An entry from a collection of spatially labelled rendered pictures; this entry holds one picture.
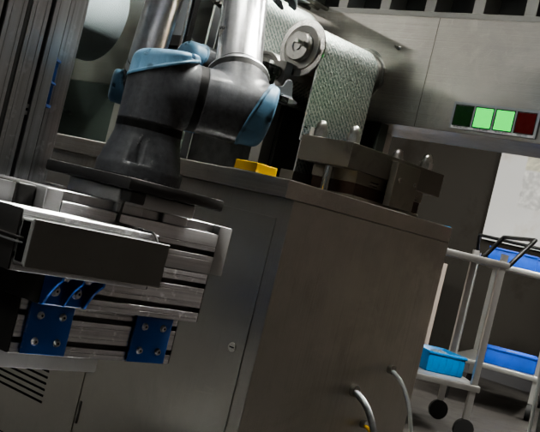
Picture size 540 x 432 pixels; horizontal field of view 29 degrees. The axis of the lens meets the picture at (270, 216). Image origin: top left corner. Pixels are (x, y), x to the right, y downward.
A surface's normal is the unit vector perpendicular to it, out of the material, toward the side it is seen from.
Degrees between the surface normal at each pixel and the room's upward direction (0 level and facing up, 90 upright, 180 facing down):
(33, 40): 90
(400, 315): 90
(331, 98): 90
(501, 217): 90
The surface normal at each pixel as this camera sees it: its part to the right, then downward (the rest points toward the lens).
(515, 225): -0.63, -0.16
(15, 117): 0.74, 0.18
